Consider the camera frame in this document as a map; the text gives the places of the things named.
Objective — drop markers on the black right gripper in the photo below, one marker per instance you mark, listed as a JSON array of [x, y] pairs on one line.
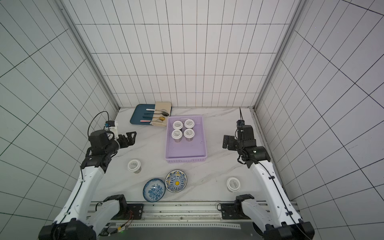
[[229, 142]]

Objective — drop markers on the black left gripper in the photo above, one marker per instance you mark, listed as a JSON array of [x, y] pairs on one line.
[[131, 141]]

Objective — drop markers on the green yogurt cup white lid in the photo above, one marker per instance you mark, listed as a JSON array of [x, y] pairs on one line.
[[178, 125]]

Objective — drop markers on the purple perforated plastic basket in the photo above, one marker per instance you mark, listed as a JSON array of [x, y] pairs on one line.
[[186, 151]]

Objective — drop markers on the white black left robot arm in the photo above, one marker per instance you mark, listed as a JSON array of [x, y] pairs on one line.
[[73, 222]]

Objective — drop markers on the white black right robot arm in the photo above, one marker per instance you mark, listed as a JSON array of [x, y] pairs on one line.
[[281, 221]]

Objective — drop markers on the dark teal plastic tray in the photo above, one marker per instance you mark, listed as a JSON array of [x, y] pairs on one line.
[[138, 113]]

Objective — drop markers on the black spoon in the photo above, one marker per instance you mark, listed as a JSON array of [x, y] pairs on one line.
[[165, 114]]

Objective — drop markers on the beige folded cloth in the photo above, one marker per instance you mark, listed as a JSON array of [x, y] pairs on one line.
[[159, 106]]

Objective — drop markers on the blue patterned bowl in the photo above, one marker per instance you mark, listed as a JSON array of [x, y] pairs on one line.
[[154, 190]]

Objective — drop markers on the yellow blue patterned plate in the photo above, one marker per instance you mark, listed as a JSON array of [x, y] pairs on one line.
[[176, 181]]

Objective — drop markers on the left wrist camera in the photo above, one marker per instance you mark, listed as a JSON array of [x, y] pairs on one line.
[[111, 126]]

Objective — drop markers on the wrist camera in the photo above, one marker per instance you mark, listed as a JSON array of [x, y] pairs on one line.
[[111, 126], [240, 123]]

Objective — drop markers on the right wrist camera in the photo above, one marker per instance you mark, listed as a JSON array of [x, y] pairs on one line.
[[240, 123]]

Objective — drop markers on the green handled gold spoon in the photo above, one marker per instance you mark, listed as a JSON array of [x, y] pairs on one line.
[[151, 118]]

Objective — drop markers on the white handled spoon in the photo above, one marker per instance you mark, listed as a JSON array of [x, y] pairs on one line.
[[156, 111]]

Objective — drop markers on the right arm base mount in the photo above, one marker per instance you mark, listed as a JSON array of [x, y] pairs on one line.
[[228, 211]]

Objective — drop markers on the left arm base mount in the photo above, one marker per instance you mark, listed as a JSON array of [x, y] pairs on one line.
[[132, 211]]

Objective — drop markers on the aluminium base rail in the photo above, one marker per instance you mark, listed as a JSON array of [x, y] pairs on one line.
[[183, 212]]

